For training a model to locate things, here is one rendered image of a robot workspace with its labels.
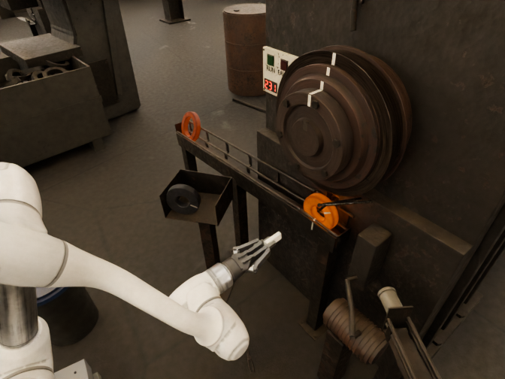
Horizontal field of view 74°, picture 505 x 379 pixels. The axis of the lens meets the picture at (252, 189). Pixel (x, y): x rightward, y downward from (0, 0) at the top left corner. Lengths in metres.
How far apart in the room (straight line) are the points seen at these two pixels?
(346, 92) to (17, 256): 0.83
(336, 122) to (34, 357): 1.10
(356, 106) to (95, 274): 0.77
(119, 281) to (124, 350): 1.09
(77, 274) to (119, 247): 1.57
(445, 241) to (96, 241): 2.03
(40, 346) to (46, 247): 0.54
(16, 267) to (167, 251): 1.56
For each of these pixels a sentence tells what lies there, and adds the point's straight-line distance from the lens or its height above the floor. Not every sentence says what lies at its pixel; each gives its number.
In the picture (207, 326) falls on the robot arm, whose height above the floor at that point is 0.82.
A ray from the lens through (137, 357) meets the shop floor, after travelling 1.90.
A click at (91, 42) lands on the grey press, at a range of 3.68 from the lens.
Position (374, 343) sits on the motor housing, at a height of 0.53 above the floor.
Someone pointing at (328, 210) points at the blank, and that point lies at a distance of 1.28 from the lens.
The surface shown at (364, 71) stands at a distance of 0.96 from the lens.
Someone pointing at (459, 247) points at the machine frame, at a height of 0.87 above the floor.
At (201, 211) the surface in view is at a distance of 1.55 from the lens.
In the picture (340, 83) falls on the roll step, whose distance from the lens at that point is 0.99.
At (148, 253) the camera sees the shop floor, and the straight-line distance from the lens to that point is 2.26.
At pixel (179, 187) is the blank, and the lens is 1.47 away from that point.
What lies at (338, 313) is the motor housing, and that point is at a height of 0.52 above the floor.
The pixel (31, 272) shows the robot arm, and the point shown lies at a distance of 0.76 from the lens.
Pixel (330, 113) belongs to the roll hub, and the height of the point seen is 1.22.
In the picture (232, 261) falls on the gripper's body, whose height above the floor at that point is 0.77.
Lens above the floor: 1.64
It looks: 39 degrees down
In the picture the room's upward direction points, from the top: 2 degrees counter-clockwise
